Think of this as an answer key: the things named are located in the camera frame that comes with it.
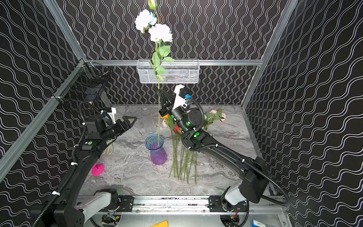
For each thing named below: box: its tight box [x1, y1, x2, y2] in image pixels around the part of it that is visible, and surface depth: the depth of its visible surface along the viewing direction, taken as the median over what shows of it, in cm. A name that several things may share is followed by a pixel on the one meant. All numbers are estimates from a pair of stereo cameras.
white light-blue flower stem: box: [134, 0, 175, 147], surface depth 47 cm
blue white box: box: [251, 219, 276, 227], surface depth 69 cm
